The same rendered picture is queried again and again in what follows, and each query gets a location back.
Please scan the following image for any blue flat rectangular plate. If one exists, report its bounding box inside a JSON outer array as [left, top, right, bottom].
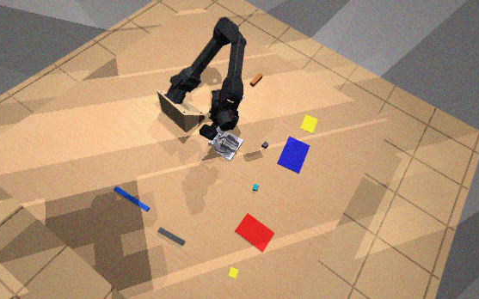
[[277, 137, 310, 174]]

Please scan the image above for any blue flat bar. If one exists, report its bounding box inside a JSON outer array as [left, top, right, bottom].
[[114, 186, 150, 212]]

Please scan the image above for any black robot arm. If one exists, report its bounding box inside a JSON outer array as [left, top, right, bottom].
[[164, 16, 247, 131]]

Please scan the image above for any red flat rectangular plate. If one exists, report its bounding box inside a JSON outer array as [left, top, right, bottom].
[[235, 213, 274, 252]]

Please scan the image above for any dark grey flat bar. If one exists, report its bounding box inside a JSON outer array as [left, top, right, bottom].
[[157, 228, 185, 246]]

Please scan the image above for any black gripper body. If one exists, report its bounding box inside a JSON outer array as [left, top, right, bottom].
[[200, 109, 218, 141]]

